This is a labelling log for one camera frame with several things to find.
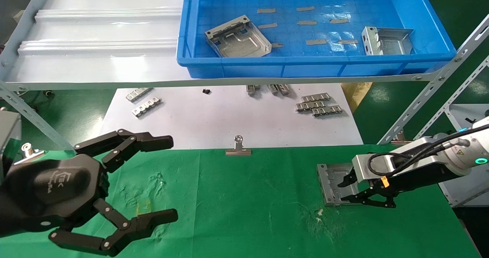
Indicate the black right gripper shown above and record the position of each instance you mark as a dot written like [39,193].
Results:
[416,178]

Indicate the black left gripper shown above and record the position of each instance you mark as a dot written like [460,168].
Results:
[49,189]

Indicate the sheet metal bracket part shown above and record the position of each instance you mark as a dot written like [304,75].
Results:
[332,181]
[240,42]

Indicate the silver binder clip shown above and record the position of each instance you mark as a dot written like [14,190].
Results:
[238,151]
[28,151]
[399,137]

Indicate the small ribbed metal strip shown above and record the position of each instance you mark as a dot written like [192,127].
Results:
[272,89]
[327,111]
[284,89]
[308,106]
[139,94]
[316,97]
[147,107]
[252,90]

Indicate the white floor board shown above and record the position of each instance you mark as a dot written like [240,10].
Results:
[214,120]

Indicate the brown cardboard piece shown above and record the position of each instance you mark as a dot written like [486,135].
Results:
[355,94]

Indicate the green table cloth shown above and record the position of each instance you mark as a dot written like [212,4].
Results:
[248,212]

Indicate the white corrugated shelf sheet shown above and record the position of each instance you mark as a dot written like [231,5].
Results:
[95,63]

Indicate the grey tape strip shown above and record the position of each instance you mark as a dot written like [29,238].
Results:
[277,45]
[339,21]
[316,42]
[266,10]
[347,42]
[267,25]
[305,8]
[307,22]

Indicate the folded sheet metal box part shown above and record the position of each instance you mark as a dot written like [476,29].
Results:
[389,44]

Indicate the grey slotted angle shelf frame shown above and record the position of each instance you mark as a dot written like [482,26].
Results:
[114,85]

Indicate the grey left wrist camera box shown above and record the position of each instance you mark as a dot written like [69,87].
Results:
[8,136]

